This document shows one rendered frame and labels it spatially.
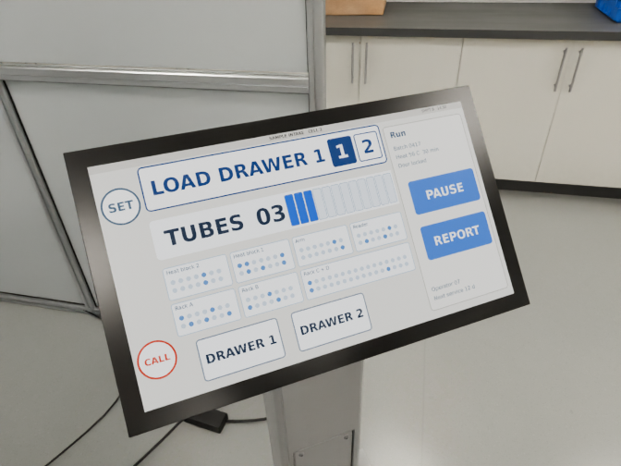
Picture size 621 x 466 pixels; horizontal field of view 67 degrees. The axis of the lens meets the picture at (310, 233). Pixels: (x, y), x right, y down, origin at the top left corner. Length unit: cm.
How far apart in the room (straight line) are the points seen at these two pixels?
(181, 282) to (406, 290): 27
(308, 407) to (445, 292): 32
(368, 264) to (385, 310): 6
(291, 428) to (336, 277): 35
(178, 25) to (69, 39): 34
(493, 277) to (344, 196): 23
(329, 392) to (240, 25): 91
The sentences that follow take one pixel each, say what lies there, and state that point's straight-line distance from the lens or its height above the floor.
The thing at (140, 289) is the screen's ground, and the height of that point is 107.
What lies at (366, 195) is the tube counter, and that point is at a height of 111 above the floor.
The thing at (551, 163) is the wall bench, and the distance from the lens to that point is 286.
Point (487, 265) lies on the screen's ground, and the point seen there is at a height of 101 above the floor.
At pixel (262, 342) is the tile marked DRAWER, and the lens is 54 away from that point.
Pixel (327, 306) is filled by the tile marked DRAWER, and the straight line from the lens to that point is 56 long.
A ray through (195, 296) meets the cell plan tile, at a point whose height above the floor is 106.
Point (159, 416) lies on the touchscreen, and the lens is 55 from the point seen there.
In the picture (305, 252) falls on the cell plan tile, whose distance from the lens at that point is 55.
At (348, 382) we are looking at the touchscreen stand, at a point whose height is 77.
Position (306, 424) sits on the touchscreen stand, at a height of 69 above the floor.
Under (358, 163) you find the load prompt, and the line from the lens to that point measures 59.
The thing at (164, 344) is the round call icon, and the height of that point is 103.
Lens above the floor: 141
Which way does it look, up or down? 35 degrees down
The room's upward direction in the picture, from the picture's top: 2 degrees counter-clockwise
